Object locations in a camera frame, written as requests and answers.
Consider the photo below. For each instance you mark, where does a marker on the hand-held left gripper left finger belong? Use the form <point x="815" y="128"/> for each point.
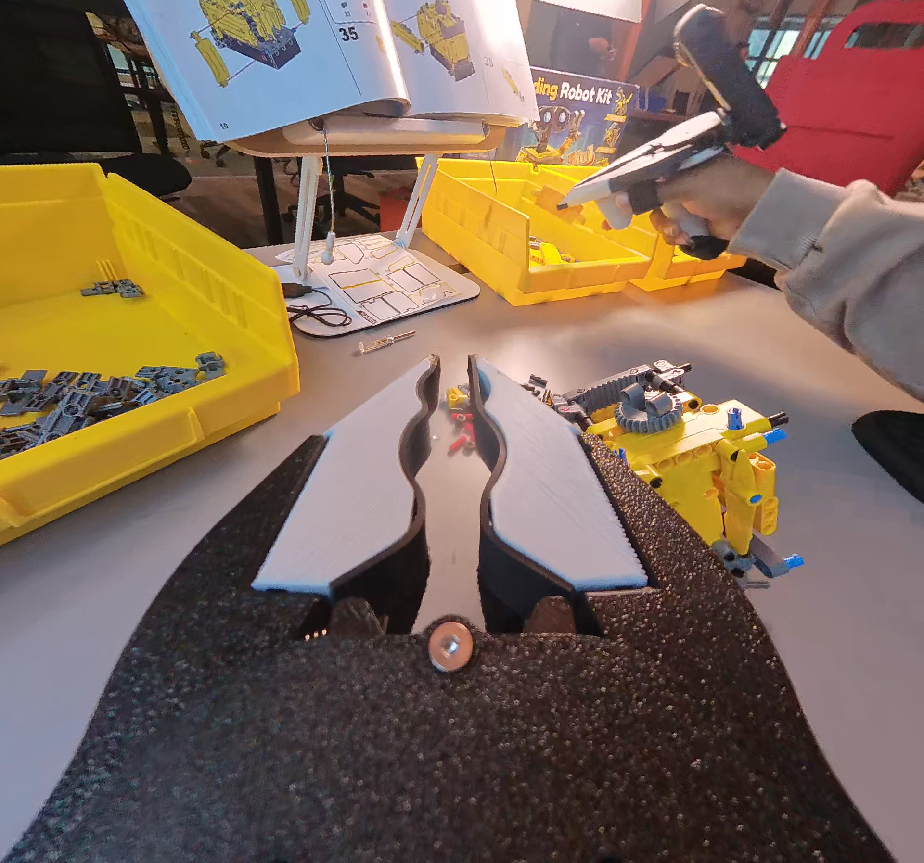
<point x="339" y="516"/>

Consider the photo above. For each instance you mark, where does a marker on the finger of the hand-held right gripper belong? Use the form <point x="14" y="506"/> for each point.
<point x="650" y="143"/>
<point x="650" y="164"/>

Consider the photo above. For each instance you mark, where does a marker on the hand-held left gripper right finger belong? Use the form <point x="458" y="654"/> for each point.
<point x="563" y="516"/>

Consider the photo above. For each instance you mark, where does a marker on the yellow toy robot model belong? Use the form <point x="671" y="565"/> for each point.
<point x="686" y="459"/>

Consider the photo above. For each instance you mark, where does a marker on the pile of small connector pins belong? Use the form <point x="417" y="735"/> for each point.
<point x="456" y="394"/>

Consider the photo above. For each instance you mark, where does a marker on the instruction booklet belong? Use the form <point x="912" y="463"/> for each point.
<point x="289" y="26"/>

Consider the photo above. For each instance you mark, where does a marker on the blue toy kit box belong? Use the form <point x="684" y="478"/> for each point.
<point x="585" y="105"/>

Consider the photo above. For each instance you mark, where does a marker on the yellow plastic storage bin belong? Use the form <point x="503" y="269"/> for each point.
<point x="491" y="228"/>
<point x="686" y="268"/>
<point x="180" y="264"/>

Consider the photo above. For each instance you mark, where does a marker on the red tote bag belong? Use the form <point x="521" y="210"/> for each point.
<point x="852" y="120"/>

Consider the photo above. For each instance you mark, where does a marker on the heap of grey blue pieces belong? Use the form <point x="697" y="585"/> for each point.
<point x="552" y="253"/>

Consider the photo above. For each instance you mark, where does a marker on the sticker sheet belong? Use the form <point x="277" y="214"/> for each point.
<point x="375" y="286"/>

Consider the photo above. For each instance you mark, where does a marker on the white book stand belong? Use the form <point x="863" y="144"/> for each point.
<point x="375" y="134"/>

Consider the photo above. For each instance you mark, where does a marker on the heap of dark connector pieces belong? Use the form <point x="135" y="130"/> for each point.
<point x="72" y="401"/>

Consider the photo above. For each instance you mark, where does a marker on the black office chair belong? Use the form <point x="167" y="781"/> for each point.
<point x="144" y="174"/>

